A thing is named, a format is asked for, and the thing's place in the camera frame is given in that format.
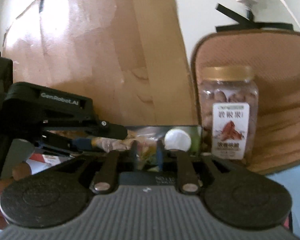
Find white round lid in box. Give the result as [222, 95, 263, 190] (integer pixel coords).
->
[164, 128, 192, 152]

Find green snack packet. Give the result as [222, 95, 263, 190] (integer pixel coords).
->
[136, 140, 158, 170]

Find large brown cardboard sheet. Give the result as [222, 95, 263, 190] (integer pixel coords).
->
[3, 0, 198, 125]

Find nut jar on cushion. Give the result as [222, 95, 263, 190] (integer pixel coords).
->
[196, 66, 258, 165]

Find orange red snack packet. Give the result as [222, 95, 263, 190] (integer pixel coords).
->
[51, 130, 136, 153]

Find cartoon pig bed sheet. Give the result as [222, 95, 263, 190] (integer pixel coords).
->
[264, 161, 300, 239]

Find brown seat cushion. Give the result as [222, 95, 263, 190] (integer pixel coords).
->
[191, 30, 300, 174]

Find black open cardboard box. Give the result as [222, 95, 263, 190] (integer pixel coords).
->
[27, 124, 206, 188]

